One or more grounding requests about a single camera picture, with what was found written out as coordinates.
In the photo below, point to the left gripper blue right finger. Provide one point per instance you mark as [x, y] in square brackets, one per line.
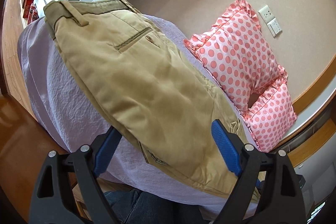
[229, 145]

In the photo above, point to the lower pink polka-dot pillow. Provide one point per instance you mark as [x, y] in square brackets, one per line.
[271, 116]

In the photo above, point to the wooden headboard trim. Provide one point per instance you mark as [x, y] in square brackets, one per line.
[308, 106]

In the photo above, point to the pink polka-dot pillow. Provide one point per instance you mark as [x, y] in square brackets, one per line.
[237, 55]
[271, 116]

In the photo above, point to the dark blue jeans leg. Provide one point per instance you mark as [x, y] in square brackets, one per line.
[139, 207]

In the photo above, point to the white wall switch socket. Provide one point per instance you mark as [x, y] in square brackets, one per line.
[270, 20]

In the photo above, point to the lavender bed sheet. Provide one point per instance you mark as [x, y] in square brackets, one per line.
[71, 120]

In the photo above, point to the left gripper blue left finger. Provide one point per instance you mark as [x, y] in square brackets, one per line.
[104, 147]

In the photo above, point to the khaki beige pants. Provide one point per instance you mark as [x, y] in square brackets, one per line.
[144, 86]

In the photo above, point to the red boxes on shelf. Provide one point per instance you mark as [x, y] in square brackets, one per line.
[29, 12]

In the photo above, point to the upper pink polka-dot pillow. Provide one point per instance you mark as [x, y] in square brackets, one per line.
[237, 55]

